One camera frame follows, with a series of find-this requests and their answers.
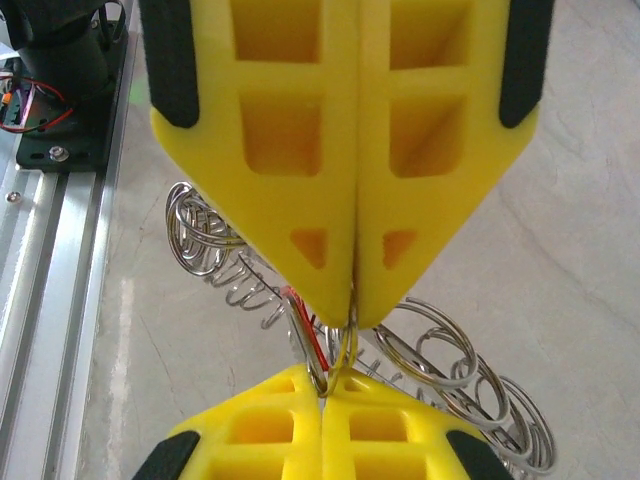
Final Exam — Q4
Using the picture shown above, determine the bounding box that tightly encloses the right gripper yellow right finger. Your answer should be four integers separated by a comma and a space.
322, 371, 516, 480

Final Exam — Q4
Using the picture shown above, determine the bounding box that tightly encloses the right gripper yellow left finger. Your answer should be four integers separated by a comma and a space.
132, 363, 326, 480

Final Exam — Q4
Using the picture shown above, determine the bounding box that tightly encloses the silver keyring chain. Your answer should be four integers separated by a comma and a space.
165, 180, 557, 475

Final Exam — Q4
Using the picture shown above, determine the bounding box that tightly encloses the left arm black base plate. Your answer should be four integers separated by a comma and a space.
14, 29, 130, 174

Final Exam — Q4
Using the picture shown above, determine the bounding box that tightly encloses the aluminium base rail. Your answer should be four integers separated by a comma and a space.
0, 19, 149, 480

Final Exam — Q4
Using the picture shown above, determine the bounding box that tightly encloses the thin red wire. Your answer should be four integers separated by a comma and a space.
0, 77, 77, 134

